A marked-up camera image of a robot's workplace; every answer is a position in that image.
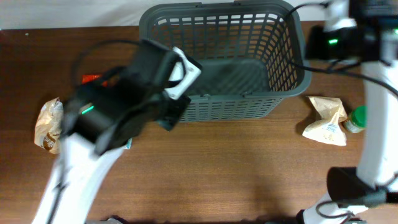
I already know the green lid jar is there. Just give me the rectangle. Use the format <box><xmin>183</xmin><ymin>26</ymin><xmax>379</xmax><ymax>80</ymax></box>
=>
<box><xmin>343</xmin><ymin>105</ymin><xmax>366</xmax><ymax>133</ymax></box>

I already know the crumpled brown snack bag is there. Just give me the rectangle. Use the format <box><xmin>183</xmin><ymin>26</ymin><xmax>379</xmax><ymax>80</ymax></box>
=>
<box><xmin>34</xmin><ymin>98</ymin><xmax>63</xmax><ymax>154</ymax></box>

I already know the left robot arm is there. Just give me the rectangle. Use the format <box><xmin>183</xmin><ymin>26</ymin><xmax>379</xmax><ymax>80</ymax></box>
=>
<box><xmin>34</xmin><ymin>39</ymin><xmax>202</xmax><ymax>223</ymax></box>

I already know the blue carton box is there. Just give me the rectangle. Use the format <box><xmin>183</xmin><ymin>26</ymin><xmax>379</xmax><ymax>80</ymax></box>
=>
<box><xmin>123</xmin><ymin>119</ymin><xmax>175</xmax><ymax>150</ymax></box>

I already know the orange spaghetti packet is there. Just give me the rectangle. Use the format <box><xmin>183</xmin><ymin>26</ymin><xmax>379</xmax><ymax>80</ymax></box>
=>
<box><xmin>81</xmin><ymin>74</ymin><xmax>108</xmax><ymax>87</ymax></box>

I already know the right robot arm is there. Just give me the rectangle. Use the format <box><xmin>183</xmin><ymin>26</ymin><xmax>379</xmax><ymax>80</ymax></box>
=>
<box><xmin>296</xmin><ymin>1</ymin><xmax>397</xmax><ymax>223</ymax></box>

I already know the crumpled beige paper bag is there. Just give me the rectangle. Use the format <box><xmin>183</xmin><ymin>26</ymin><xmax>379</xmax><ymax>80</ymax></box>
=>
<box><xmin>302</xmin><ymin>96</ymin><xmax>348</xmax><ymax>146</ymax></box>

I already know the grey plastic basket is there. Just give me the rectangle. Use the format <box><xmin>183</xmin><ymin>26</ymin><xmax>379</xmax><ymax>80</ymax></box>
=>
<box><xmin>139</xmin><ymin>1</ymin><xmax>312</xmax><ymax>122</ymax></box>

